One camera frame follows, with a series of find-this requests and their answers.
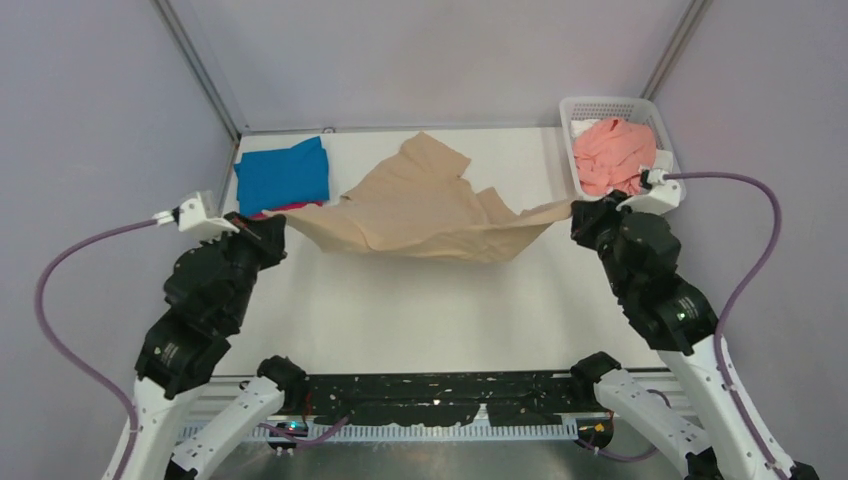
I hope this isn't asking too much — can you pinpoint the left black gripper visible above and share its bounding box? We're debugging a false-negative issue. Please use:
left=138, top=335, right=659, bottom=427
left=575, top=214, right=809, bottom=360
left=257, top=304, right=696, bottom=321
left=208, top=208, right=291, bottom=324

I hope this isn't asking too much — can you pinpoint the beige t shirt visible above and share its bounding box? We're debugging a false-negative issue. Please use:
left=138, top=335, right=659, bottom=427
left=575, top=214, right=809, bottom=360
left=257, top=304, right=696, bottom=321
left=281, top=132, right=572, bottom=263

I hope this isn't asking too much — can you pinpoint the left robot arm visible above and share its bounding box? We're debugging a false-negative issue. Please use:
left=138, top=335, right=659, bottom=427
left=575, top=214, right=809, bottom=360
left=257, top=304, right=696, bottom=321
left=104, top=212, right=307, bottom=479

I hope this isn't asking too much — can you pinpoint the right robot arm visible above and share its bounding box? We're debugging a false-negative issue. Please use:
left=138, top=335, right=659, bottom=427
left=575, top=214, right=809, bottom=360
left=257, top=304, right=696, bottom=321
left=570, top=192, right=818, bottom=479

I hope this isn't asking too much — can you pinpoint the pink folded t shirt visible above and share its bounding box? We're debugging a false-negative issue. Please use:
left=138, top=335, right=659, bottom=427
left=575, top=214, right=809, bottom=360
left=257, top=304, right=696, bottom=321
left=251, top=201, right=324, bottom=220

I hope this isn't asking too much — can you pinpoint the blue folded t shirt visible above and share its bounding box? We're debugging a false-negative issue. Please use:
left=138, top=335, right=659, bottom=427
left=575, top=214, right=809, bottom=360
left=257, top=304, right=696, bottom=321
left=234, top=136, right=330, bottom=217

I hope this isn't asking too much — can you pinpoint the salmon t shirt in basket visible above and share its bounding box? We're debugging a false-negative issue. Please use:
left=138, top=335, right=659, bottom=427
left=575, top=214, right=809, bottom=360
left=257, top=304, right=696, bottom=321
left=573, top=117, right=657, bottom=197

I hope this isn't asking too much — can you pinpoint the white plastic basket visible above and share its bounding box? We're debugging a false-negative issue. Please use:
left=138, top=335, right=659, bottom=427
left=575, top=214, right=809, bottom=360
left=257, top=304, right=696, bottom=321
left=559, top=96, right=679, bottom=201

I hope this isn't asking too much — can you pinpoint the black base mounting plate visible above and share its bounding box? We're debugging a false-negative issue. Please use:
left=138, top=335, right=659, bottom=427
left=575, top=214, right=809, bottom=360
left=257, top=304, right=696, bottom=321
left=286, top=370, right=603, bottom=427

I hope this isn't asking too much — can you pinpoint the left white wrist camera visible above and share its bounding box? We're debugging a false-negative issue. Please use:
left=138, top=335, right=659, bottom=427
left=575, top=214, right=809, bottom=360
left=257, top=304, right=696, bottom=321
left=152, top=191, right=240, bottom=242

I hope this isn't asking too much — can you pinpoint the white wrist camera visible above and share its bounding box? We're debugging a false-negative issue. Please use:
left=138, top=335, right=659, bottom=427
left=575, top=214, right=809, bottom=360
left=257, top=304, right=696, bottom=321
left=616, top=168, right=685, bottom=215
left=152, top=191, right=240, bottom=242

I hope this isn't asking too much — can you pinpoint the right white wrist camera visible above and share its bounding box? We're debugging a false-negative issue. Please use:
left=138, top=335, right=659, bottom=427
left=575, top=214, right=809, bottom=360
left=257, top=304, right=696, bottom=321
left=616, top=168, right=685, bottom=215

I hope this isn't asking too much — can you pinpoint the white slotted cable duct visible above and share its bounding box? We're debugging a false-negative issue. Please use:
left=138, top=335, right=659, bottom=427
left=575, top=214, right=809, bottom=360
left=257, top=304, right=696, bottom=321
left=178, top=421, right=580, bottom=444

